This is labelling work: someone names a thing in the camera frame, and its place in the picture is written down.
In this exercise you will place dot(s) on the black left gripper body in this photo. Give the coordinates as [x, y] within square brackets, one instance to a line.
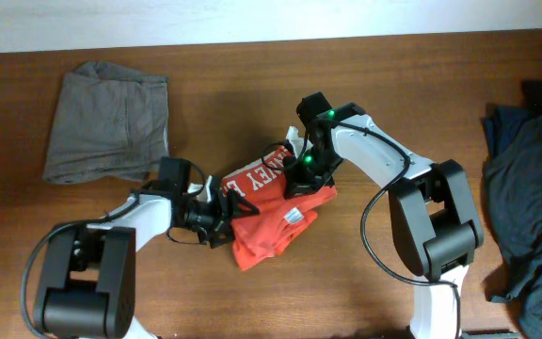
[208, 217]

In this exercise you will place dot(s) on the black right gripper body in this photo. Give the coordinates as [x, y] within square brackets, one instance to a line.
[312, 168]

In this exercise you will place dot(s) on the orange t-shirt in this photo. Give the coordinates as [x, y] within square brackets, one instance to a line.
[280, 220]

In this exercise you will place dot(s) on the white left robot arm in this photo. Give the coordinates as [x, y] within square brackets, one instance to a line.
[87, 286]

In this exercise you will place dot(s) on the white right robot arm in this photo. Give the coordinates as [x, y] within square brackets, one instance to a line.
[434, 222]

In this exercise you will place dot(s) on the dark blue clothes pile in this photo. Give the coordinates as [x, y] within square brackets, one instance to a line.
[513, 198]

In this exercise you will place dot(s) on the folded grey pants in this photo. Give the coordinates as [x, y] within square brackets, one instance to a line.
[110, 120]

